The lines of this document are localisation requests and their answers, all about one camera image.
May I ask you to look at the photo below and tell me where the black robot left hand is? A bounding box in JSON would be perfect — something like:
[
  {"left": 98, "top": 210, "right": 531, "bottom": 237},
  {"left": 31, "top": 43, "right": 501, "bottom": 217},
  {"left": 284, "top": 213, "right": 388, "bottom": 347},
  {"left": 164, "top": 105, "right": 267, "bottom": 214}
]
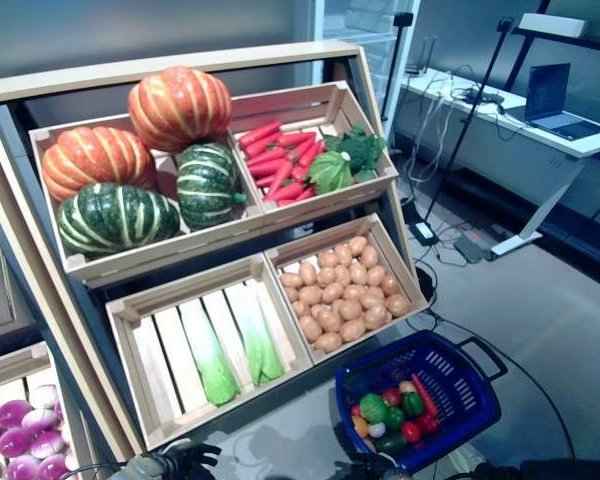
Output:
[{"left": 112, "top": 439, "right": 222, "bottom": 480}]

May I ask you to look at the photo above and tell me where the red toy chili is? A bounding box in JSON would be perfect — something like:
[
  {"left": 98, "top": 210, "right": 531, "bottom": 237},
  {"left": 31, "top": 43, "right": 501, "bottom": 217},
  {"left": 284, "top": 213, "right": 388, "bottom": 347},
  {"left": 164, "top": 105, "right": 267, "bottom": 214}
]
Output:
[{"left": 410, "top": 373, "right": 440, "bottom": 417}]

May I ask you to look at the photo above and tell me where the blue plastic shopping basket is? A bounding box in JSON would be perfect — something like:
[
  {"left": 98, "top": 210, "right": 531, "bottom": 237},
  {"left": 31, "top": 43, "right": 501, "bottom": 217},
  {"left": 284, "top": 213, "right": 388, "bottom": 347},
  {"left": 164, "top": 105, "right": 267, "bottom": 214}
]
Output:
[{"left": 334, "top": 329, "right": 509, "bottom": 474}]

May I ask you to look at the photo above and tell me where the black pole stand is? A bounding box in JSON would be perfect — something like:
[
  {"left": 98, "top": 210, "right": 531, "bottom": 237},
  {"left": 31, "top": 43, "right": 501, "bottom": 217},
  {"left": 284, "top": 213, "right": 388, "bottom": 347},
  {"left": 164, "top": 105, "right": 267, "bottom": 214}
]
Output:
[{"left": 381, "top": 12, "right": 415, "bottom": 124}]

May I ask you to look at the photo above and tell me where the light green lettuce head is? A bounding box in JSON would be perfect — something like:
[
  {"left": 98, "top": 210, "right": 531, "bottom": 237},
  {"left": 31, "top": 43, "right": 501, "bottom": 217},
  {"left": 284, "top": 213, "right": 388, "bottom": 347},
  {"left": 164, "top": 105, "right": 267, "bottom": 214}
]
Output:
[{"left": 307, "top": 149, "right": 355, "bottom": 196}]

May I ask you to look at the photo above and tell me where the white cable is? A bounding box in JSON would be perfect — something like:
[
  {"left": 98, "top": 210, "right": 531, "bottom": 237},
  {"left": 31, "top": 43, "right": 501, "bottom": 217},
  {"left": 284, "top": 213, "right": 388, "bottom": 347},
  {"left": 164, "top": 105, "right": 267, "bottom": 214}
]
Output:
[{"left": 408, "top": 69, "right": 464, "bottom": 184}]

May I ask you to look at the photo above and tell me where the green toy bell pepper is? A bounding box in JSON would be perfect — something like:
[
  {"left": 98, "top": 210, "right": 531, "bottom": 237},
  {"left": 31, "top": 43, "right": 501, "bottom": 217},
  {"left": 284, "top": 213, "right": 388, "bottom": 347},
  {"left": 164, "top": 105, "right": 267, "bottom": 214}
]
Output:
[
  {"left": 382, "top": 407, "right": 406, "bottom": 432},
  {"left": 401, "top": 391, "right": 426, "bottom": 419}
]

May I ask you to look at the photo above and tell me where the black tripod stand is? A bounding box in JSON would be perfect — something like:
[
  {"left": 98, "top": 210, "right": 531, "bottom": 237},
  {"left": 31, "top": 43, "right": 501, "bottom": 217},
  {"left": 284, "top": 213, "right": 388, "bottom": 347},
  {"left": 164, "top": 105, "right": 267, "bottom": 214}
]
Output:
[{"left": 422, "top": 17, "right": 516, "bottom": 224}]

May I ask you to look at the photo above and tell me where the wide green striped pumpkin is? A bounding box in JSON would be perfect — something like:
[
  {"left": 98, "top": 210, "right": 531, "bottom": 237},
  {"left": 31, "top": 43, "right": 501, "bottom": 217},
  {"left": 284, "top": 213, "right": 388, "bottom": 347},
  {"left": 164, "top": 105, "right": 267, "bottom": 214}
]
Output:
[{"left": 56, "top": 182, "right": 182, "bottom": 259}]

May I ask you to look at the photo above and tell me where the green striped pumpkin with stem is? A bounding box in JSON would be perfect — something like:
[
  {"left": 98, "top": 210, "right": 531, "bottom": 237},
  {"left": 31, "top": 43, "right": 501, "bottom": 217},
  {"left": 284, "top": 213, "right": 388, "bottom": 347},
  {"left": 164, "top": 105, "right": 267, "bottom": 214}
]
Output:
[{"left": 176, "top": 142, "right": 248, "bottom": 231}]

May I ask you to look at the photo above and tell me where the orange striped pumpkin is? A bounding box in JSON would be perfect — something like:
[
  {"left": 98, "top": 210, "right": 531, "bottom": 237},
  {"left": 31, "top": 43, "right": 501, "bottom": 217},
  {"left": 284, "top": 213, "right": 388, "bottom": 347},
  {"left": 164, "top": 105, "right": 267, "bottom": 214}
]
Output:
[
  {"left": 41, "top": 126, "right": 158, "bottom": 203},
  {"left": 127, "top": 66, "right": 233, "bottom": 154}
]

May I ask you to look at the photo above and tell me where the small power adapter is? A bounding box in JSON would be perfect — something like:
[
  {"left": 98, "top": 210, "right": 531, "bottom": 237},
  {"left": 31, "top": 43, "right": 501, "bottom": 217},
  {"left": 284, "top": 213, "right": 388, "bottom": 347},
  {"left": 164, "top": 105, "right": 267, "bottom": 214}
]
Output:
[{"left": 409, "top": 219, "right": 439, "bottom": 246}]

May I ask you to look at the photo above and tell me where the white desk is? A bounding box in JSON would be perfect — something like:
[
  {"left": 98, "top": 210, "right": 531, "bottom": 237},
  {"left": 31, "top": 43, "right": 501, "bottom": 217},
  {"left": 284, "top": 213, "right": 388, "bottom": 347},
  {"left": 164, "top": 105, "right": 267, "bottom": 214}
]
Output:
[{"left": 399, "top": 69, "right": 600, "bottom": 257}]

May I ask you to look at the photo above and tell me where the grey power strip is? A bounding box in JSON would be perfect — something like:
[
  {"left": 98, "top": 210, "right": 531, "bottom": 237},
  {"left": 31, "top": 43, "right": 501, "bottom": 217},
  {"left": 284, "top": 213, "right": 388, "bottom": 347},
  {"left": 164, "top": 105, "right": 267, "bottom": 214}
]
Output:
[{"left": 453, "top": 233, "right": 496, "bottom": 264}]

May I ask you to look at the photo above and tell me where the wooden display shelf frame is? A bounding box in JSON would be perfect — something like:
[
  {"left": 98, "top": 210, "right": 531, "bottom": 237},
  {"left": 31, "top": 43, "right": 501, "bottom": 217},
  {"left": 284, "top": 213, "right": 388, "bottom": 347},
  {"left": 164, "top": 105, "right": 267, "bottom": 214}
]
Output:
[{"left": 0, "top": 40, "right": 431, "bottom": 466}]

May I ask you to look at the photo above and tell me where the black floor cable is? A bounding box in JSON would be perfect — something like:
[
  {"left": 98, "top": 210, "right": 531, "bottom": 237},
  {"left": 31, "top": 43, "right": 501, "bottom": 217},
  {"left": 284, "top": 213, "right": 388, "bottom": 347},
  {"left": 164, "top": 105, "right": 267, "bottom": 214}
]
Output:
[{"left": 414, "top": 259, "right": 576, "bottom": 461}]

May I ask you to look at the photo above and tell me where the dark green leafy vegetable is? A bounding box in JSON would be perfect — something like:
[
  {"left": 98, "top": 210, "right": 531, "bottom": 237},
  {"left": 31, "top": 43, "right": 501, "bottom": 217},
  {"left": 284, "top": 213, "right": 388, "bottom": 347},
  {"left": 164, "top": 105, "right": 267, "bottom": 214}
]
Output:
[{"left": 322, "top": 122, "right": 387, "bottom": 184}]

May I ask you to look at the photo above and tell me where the toy napa cabbage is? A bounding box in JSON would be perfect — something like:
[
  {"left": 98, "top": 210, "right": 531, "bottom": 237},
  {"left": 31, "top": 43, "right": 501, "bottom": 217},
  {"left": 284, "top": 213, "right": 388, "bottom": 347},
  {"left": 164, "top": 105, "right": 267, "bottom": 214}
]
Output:
[
  {"left": 178, "top": 298, "right": 242, "bottom": 407},
  {"left": 224, "top": 282, "right": 286, "bottom": 386}
]

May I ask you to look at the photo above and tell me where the white flat box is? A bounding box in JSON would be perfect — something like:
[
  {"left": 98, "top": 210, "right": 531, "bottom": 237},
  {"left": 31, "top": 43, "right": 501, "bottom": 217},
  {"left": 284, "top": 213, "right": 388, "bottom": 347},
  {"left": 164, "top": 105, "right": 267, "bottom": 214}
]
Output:
[{"left": 517, "top": 13, "right": 589, "bottom": 39}]

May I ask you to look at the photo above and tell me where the dark green toy cucumber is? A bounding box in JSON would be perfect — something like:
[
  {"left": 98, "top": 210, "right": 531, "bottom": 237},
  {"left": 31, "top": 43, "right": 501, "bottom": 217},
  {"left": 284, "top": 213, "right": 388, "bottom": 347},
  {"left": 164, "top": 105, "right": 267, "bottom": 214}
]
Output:
[{"left": 374, "top": 432, "right": 409, "bottom": 455}]

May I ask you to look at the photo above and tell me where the open grey laptop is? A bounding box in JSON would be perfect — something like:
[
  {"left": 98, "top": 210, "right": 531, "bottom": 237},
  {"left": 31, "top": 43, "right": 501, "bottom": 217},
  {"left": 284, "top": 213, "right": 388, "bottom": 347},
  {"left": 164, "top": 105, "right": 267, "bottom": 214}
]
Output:
[{"left": 523, "top": 63, "right": 600, "bottom": 141}]

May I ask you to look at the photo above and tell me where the red toy carrot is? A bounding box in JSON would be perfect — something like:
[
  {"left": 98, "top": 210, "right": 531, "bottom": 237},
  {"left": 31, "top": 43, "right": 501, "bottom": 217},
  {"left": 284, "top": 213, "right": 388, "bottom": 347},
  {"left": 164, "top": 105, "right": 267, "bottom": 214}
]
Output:
[
  {"left": 247, "top": 147, "right": 287, "bottom": 167},
  {"left": 263, "top": 182, "right": 306, "bottom": 203},
  {"left": 238, "top": 120, "right": 284, "bottom": 147},
  {"left": 278, "top": 131, "right": 317, "bottom": 147},
  {"left": 267, "top": 160, "right": 295, "bottom": 201},
  {"left": 243, "top": 132, "right": 281, "bottom": 157},
  {"left": 248, "top": 158, "right": 287, "bottom": 179}
]

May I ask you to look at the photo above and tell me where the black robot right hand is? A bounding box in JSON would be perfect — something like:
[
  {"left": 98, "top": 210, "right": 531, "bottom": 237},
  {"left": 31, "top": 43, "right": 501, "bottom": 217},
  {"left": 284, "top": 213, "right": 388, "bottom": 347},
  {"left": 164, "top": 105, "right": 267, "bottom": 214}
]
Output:
[{"left": 348, "top": 450, "right": 416, "bottom": 480}]

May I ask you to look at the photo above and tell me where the wooden slatted crate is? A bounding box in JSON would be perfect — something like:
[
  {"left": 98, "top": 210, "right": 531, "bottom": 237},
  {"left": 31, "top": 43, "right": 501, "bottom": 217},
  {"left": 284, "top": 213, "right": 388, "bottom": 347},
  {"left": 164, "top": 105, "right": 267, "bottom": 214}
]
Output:
[
  {"left": 227, "top": 80, "right": 400, "bottom": 217},
  {"left": 263, "top": 213, "right": 429, "bottom": 366},
  {"left": 28, "top": 110, "right": 269, "bottom": 290},
  {"left": 104, "top": 252, "right": 315, "bottom": 451},
  {"left": 0, "top": 342, "right": 96, "bottom": 480},
  {"left": 0, "top": 219, "right": 40, "bottom": 346}
]

